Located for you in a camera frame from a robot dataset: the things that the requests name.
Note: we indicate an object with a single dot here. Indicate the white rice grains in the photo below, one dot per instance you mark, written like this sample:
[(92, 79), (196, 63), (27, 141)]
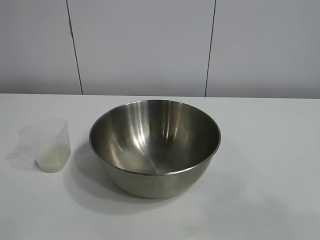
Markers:
[(52, 158)]

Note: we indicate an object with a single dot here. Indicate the clear plastic measuring cup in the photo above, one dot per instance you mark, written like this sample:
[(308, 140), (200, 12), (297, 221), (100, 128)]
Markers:
[(56, 133)]

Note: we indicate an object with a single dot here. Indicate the stainless steel mixing bowl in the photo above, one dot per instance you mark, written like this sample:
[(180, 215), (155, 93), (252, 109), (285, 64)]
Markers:
[(150, 185)]

